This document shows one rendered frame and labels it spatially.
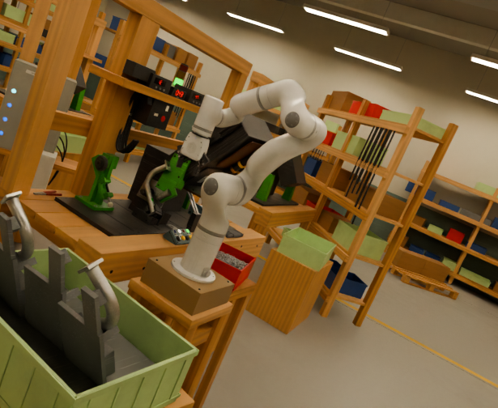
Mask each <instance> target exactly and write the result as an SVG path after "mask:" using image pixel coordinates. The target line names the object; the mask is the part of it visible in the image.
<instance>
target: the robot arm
mask: <svg viewBox="0 0 498 408"><path fill-rule="evenodd" d="M305 101H306V94H305V92H304V89H303V87H302V86H301V85H299V84H298V82H297V81H295V80H292V79H284V80H280V81H277V82H274V83H270V84H267V85H264V86H261V87H257V88H254V89H251V90H248V91H244V92H242V93H239V94H237V95H235V96H233V97H232V98H231V100H230V108H226V109H222V108H223V104H224V102H223V101H222V100H220V99H218V98H215V97H214V96H209V95H205V96H204V98H203V101H202V104H201V107H200V109H199V111H198V115H197V117H196V119H195V122H194V125H192V130H193V131H192V132H189V134H188V136H187V137H186V139H185V141H184V143H183V145H179V146H177V154H178V161H177V165H176V167H177V168H181V166H182V164H183V162H184V159H183V158H185V157H186V156H187V157H189V158H191V159H193V160H196V164H197V167H195V168H194V171H193V174H192V175H193V176H198V174H199V172H200V169H201V168H202V167H204V166H206V165H207V164H208V163H210V160H209V159H208V158H207V156H206V153H207V150H208V147H209V142H210V140H209V138H208V137H211V135H212V133H213V130H214V128H215V127H219V128H224V127H229V126H232V125H237V124H239V123H241V122H242V121H243V120H244V118H245V116H246V115H249V114H253V113H259V112H261V111H265V110H268V109H272V108H277V107H280V106H281V113H280V120H281V122H282V125H283V128H284V129H285V130H286V131H287V133H286V134H283V135H281V136H278V137H276V138H272V139H271V140H269V141H268V142H266V143H265V144H264V145H262V146H261V147H260V148H259V149H258V150H256V151H255V152H254V153H253V154H252V155H251V156H250V157H249V159H248V161H247V164H246V167H245V169H244V170H243V171H242V172H241V173H239V174H238V175H235V176H234V175H231V174H227V173H223V172H215V173H212V174H210V175H209V176H208V177H207V178H206V179H205V180H204V182H203V184H202V188H201V199H202V215H201V217H200V219H199V221H198V224H197V227H196V228H195V230H194V234H193V235H192V237H191V240H190V242H189V244H188V247H187V249H186V251H185V254H184V256H183V257H175V258H173V259H172V262H171V265H172V267H173V269H174V270H175V271H176V272H177V273H179V274H181V275H182V276H184V277H186V278H188V279H191V280H193V281H195V282H198V283H213V282H214V281H215V274H214V273H213V272H212V271H211V266H212V264H213V262H214V260H215V257H216V255H217V253H218V251H219V248H220V246H221V244H222V242H223V239H224V237H225V236H226V233H227V231H228V228H229V221H228V218H227V217H226V215H225V209H226V206H227V205H228V206H242V205H244V204H245V203H247V202H248V201H250V200H251V199H252V197H253V196H254V195H255V193H256V192H257V191H258V189H259V187H260V186H261V184H262V182H263V181H264V180H265V179H266V178H267V177H268V176H269V175H270V174H271V173H272V172H273V171H274V170H275V169H277V168H278V167H279V166H281V165H282V164H284V163H285V162H287V161H288V160H290V159H292V158H294V157H296V156H298V155H302V154H304V153H306V152H308V151H311V150H312V149H314V148H315V147H317V146H319V145H320V144H321V143H322V142H323V141H324V140H325V138H326V135H327V128H326V124H325V123H324V121H323V120H322V119H320V118H319V117H317V116H315V115H313V114H312V113H310V112H309V111H308V109H307V108H306V106H305ZM203 160H205V161H204V162H202V161H203Z"/></svg>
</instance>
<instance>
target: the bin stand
mask: <svg viewBox="0 0 498 408"><path fill-rule="evenodd" d="M256 286H257V284H256V283H255V282H253V281H251V280H250V279H248V278H247V279H246V280H245V281H244V282H243V283H242V284H241V285H240V286H239V287H238V288H237V289H236V290H235V291H234V292H233V293H232V294H231V295H230V297H229V300H228V301H229V302H230V301H233V300H236V302H235V304H234V306H233V309H232V311H231V314H230V316H229V318H228V321H227V323H226V325H225V327H224V329H223V332H222V334H221V336H220V339H219V341H218V344H217V346H216V348H215V351H214V353H213V355H212V357H211V361H210V362H209V364H208V367H207V369H206V372H205V374H204V376H203V378H202V381H201V383H200V385H199V387H198V391H197V392H196V394H195V397H194V405H193V408H202V406H203V404H204V401H205V400H206V396H207V394H208V393H209V391H210V388H211V386H212V383H213V381H214V379H215V376H216V374H217V372H218V370H219V367H220V364H221V363H222V361H223V357H224V356H225V354H226V351H227V349H228V347H229V344H230V342H231V340H232V337H233V335H234V333H235V331H236V328H237V326H238V324H239V322H240V319H241V317H242V315H243V312H244V310H245V307H246V305H247V303H248V302H249V298H250V296H251V294H253V292H254V290H255V287H256Z"/></svg>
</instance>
